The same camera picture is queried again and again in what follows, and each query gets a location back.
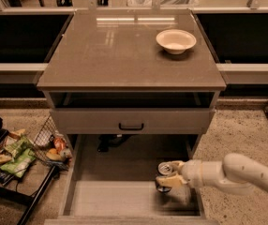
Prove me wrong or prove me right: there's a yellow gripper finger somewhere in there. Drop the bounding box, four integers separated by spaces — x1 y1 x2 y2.
156 174 187 188
170 160 185 170

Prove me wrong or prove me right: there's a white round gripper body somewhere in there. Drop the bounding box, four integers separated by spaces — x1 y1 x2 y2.
181 160 203 188

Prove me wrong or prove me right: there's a blue pepsi can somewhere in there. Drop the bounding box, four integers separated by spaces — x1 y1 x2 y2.
156 162 173 193

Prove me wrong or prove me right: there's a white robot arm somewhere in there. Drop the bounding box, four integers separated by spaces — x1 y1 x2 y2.
156 153 268 195

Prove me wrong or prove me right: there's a closed grey top drawer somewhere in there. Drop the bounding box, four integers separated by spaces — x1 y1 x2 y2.
50 108 215 134

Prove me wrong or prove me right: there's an open grey middle drawer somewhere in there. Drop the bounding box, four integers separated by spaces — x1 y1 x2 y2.
44 135 219 225

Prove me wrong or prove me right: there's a grey drawer cabinet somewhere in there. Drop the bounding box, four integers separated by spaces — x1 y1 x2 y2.
37 10 226 153

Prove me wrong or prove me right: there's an orange snack packet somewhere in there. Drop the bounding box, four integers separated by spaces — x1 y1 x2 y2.
53 137 67 152

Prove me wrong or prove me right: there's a white paper bowl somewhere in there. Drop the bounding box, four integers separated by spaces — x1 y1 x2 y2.
156 29 197 54

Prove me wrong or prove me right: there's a green chip bag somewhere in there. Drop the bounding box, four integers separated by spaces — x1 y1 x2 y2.
0 148 36 178

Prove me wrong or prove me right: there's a light green snack bag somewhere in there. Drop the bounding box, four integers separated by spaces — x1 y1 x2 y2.
5 136 32 158

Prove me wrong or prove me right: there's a dark blue snack bag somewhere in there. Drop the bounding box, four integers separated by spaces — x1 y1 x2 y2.
0 169 14 186

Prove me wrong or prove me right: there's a black drawer handle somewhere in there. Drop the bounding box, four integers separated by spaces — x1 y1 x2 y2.
118 123 144 131

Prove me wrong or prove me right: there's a wire mesh basket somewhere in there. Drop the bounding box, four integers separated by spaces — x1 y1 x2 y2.
34 116 72 171

